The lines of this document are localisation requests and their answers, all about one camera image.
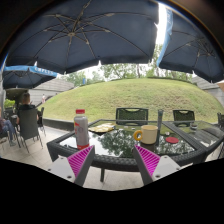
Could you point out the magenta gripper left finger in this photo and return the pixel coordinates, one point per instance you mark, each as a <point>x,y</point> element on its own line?
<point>75,167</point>

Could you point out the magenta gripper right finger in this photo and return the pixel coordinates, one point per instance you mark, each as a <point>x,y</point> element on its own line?
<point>153,167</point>

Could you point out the red round coaster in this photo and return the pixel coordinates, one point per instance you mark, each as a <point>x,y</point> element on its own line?
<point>172,140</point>

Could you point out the clear bottle red cap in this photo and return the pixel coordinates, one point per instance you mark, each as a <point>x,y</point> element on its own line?
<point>81,129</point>

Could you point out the black glass-top wicker table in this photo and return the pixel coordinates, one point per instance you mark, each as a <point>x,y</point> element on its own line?
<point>113,149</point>

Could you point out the yellow paper on table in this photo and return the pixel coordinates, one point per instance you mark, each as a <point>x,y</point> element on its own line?
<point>106,127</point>

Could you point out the grey umbrella pole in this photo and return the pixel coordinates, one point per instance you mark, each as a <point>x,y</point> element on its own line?
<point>159,123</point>

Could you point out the black wicker chair centre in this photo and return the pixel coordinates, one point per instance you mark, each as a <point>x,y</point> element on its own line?
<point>128,116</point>

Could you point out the black wicker chair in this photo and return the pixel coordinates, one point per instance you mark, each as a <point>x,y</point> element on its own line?
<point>128,116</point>
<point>183,117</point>

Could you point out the black wicker chair right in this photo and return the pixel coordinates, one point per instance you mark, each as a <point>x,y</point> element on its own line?
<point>183,117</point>

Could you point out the small dark ashtray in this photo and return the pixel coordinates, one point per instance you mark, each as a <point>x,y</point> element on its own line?
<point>193,126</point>

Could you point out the black chair with person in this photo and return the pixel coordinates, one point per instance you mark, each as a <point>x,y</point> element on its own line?
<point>28,128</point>

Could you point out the seated person black shirt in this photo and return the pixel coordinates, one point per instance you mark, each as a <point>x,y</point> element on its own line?
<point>26,105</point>

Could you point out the seated person far left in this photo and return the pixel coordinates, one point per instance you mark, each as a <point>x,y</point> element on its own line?
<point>7,127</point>

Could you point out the navy patio umbrella left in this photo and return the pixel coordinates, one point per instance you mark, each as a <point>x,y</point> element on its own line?
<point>22,76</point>

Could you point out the navy patio umbrella right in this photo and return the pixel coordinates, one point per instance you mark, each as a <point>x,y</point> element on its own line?
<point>187,49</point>

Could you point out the large navy patio umbrella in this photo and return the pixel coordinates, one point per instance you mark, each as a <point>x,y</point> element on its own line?
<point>71,35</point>

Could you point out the cream mug yellow handle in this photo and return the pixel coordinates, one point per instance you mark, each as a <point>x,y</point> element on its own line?
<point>147,134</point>

